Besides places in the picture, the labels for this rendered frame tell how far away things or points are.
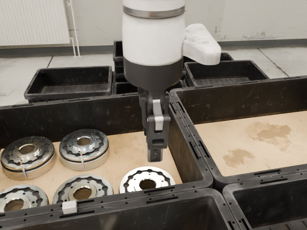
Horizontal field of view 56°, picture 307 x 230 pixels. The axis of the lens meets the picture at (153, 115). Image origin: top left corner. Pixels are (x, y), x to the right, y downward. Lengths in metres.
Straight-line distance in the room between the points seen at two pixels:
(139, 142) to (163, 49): 0.37
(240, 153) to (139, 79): 0.38
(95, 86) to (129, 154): 1.05
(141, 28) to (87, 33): 3.07
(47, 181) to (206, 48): 0.41
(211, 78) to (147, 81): 1.40
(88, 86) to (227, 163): 1.16
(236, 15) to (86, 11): 1.66
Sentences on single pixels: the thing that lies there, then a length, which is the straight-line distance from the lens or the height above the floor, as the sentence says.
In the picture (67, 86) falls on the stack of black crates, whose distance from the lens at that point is 1.68.
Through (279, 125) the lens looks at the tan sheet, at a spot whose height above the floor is 0.83.
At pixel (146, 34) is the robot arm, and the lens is 0.32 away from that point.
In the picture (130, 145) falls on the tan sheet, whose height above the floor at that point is 0.83.
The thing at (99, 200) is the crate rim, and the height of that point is 0.93.
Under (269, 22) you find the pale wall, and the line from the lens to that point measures 3.72.
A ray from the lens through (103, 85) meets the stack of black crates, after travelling 1.65.
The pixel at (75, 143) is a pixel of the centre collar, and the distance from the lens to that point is 0.62.
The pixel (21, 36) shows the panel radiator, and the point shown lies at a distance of 3.42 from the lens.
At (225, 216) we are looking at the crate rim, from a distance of 0.41.
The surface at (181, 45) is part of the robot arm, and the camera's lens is 0.34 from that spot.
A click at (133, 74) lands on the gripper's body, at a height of 1.10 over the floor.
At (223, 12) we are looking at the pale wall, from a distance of 3.47.
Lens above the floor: 1.25
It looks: 34 degrees down
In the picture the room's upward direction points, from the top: straight up
